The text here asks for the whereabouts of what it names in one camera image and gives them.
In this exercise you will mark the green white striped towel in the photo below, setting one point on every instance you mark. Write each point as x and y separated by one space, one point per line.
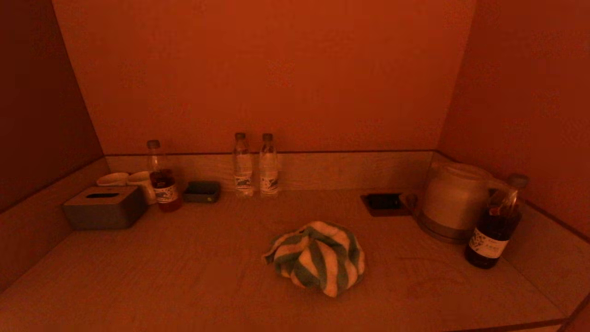
318 258

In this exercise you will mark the clear water bottle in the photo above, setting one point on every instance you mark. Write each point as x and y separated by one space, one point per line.
242 170
268 170

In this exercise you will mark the small teal box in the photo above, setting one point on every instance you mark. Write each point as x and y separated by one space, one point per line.
202 192

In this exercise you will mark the black pop-up power socket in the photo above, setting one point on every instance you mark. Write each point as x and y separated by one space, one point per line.
385 203

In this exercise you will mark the brown drink bottle patterned label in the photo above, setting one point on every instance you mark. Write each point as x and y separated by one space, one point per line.
165 191

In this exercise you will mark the white ceramic cup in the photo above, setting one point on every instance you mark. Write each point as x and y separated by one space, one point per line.
112 179
142 182

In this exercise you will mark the grey kettle base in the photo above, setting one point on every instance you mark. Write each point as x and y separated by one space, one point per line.
438 233

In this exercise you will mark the white electric kettle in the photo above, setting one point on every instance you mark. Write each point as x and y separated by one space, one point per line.
456 193

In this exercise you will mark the grey tissue box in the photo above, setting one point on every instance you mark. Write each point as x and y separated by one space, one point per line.
103 210

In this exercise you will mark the brown drink bottle white label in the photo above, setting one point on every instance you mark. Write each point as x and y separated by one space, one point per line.
494 230

